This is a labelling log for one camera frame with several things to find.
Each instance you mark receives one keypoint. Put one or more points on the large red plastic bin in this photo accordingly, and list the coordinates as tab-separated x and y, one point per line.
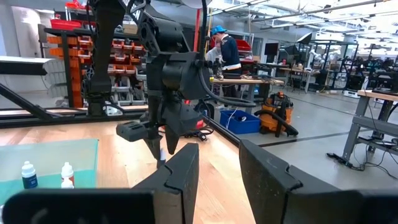
243	45

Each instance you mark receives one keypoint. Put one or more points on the orange shop vacuum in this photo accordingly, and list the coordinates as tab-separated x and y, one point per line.
269	121

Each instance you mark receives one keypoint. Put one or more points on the blue storage bin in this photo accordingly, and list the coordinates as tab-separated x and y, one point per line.
245	124

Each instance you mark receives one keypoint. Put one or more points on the red desk lamp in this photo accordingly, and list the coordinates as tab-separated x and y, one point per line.
197	31

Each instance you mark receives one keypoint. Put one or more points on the cardboard box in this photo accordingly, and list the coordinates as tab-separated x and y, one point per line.
130	28

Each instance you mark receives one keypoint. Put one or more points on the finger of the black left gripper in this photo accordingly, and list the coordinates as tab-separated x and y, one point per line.
178	124
154	146

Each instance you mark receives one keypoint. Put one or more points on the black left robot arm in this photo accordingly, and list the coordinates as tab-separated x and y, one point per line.
105	46

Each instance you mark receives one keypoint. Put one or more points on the wooden workbench grey legs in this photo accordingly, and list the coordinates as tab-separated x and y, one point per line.
360	121

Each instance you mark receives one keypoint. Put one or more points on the black aluminium table frame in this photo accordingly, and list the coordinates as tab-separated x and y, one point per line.
62	119

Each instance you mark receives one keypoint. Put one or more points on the wooden desk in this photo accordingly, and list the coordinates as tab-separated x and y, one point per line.
248	81

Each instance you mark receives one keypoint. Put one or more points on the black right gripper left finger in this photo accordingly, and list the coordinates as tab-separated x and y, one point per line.
174	193

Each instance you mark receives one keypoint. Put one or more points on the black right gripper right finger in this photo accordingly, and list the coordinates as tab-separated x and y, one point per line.
270	193

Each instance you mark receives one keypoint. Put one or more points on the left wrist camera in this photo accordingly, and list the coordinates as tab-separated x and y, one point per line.
132	130

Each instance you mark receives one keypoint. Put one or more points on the white folding table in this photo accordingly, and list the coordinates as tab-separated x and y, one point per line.
21	59

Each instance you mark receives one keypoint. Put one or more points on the teal translucent plastic bin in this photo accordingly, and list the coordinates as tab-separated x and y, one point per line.
46	155

